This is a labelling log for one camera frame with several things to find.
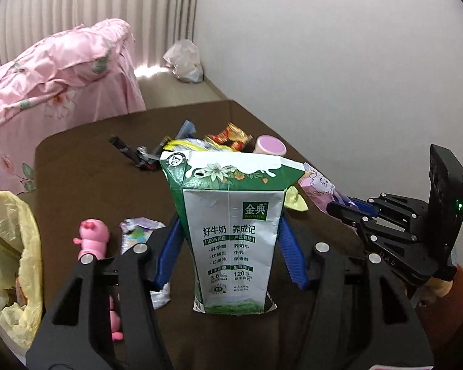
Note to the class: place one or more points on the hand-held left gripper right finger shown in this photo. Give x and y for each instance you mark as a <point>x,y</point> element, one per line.
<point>293,258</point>

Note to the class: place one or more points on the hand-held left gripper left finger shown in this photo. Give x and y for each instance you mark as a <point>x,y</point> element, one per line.
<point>169,254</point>

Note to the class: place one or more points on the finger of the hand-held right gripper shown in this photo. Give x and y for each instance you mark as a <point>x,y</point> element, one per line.
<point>360,204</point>
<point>343,212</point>

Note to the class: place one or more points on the pink rabbit print wrapper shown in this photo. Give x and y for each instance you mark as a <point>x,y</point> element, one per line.
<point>320,185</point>

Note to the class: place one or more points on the white colourful snack wrapper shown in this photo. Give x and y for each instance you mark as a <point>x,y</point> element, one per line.
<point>139,227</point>

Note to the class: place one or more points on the small yellow wrapper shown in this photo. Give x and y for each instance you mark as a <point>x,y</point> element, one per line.
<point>297,200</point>

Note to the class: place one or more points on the green white milk carton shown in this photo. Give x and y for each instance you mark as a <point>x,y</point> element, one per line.
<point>231,246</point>

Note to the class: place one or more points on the yellow snack wrapper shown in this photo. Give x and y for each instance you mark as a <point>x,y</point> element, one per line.
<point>177,144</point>

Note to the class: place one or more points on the black wrapper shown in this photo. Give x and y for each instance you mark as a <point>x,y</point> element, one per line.
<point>127,148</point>

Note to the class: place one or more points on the blue wrapper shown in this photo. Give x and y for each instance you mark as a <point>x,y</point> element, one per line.
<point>187,128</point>

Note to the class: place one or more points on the red wrapper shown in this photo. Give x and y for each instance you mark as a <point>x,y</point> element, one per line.
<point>229,137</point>

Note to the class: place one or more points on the yellow plastic trash bag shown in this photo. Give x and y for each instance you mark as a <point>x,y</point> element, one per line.
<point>27,239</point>

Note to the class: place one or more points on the person's right forearm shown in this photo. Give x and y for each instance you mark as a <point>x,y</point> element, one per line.
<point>455,316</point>

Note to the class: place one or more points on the person's right hand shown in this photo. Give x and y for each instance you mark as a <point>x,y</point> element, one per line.
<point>441,287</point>

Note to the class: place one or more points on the pink caterpillar toy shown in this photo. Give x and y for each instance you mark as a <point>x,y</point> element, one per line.
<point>94,235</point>

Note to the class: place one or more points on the pink lidded cup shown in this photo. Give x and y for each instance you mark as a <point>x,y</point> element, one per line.
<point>270,145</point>

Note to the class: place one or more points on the bed with pink floral sheet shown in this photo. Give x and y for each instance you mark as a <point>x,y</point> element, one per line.
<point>7,150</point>

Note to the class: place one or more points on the white plastic bag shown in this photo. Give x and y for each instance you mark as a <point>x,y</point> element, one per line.
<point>183,61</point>

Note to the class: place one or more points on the pink floral duvet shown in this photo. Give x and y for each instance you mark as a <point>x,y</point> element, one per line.
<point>54,69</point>

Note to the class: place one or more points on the white pleated curtain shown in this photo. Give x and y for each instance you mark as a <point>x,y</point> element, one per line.
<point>100,0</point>

